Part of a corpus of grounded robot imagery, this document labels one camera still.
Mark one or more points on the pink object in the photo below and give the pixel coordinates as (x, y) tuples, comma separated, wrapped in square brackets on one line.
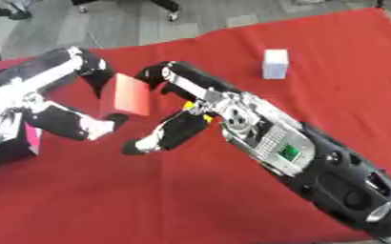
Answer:
[(34, 138)]

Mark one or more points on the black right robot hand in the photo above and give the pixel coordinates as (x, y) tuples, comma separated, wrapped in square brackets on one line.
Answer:
[(201, 81)]

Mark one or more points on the black chair base with casters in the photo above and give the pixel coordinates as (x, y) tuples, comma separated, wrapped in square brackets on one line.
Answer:
[(168, 6)]

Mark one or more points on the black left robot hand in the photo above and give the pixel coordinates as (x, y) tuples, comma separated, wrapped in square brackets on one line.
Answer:
[(65, 122)]

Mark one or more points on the person's shoes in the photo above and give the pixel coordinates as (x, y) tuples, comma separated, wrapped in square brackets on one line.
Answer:
[(9, 12)]

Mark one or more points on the silver and black right robot arm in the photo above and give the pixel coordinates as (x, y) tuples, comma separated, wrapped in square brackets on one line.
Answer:
[(315, 165)]

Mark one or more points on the white rectangular block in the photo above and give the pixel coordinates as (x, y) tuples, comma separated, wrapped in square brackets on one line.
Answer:
[(275, 64)]

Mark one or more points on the red rectangular block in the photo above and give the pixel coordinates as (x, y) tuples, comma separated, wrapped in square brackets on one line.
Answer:
[(127, 94)]

